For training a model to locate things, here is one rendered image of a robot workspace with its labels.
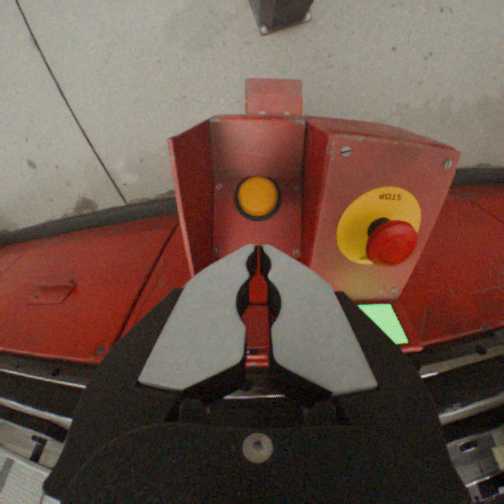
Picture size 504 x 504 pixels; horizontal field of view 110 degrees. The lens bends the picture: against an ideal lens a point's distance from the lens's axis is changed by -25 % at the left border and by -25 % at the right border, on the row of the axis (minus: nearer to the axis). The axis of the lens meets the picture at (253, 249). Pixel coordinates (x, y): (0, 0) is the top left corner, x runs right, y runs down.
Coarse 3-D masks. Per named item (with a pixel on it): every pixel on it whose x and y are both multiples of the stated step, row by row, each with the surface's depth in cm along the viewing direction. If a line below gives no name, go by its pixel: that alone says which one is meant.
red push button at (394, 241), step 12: (372, 228) 17; (384, 228) 15; (396, 228) 15; (408, 228) 15; (372, 240) 15; (384, 240) 15; (396, 240) 15; (408, 240) 15; (372, 252) 16; (384, 252) 15; (396, 252) 15; (408, 252) 15; (384, 264) 16; (396, 264) 16
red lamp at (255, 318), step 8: (248, 312) 21; (256, 312) 21; (264, 312) 21; (248, 320) 21; (256, 320) 21; (264, 320) 21; (248, 328) 20; (256, 328) 20; (264, 328) 20; (248, 336) 19; (256, 336) 19; (264, 336) 19; (248, 344) 19; (256, 344) 19; (264, 344) 19
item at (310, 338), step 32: (288, 256) 11; (288, 288) 9; (320, 288) 9; (288, 320) 7; (320, 320) 7; (288, 352) 6; (320, 352) 6; (352, 352) 6; (288, 384) 6; (320, 384) 5; (352, 384) 5
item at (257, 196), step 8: (248, 184) 22; (256, 184) 22; (264, 184) 22; (272, 184) 22; (240, 192) 22; (248, 192) 22; (256, 192) 22; (264, 192) 22; (272, 192) 22; (240, 200) 22; (248, 200) 22; (256, 200) 22; (264, 200) 22; (272, 200) 22; (248, 208) 22; (256, 208) 22; (264, 208) 22; (272, 208) 22; (256, 216) 23
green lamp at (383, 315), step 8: (384, 304) 22; (368, 312) 21; (376, 312) 21; (384, 312) 21; (392, 312) 21; (376, 320) 20; (384, 320) 20; (392, 320) 20; (384, 328) 20; (392, 328) 19; (400, 328) 19; (392, 336) 19; (400, 336) 19
